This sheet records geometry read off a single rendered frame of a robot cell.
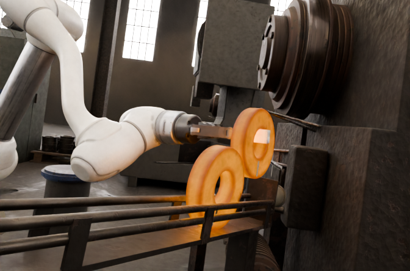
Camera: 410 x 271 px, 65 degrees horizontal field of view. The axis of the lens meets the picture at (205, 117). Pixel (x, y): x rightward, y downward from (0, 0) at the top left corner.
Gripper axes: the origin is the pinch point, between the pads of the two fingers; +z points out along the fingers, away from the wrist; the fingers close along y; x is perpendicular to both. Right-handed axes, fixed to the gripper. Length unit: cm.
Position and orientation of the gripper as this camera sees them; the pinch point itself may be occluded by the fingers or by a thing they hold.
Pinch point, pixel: (254, 135)
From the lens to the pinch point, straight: 73.2
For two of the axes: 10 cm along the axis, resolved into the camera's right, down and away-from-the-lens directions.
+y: -5.7, -0.8, -8.2
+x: 0.9, -10.0, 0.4
